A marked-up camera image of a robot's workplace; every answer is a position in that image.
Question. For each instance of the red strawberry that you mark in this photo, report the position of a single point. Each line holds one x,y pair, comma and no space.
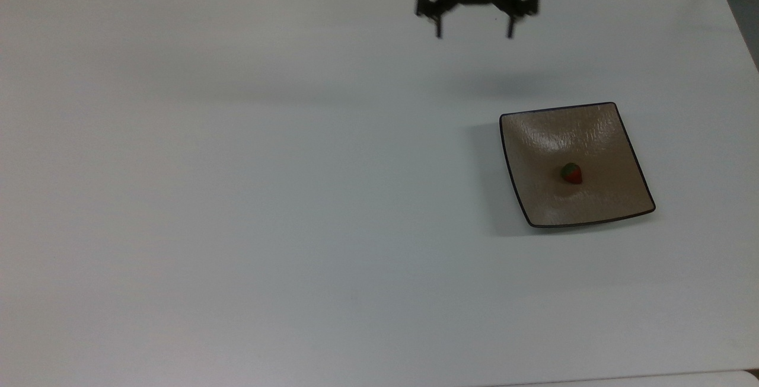
572,173

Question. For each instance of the square brown ceramic plate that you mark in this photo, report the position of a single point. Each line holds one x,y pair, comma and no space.
593,138

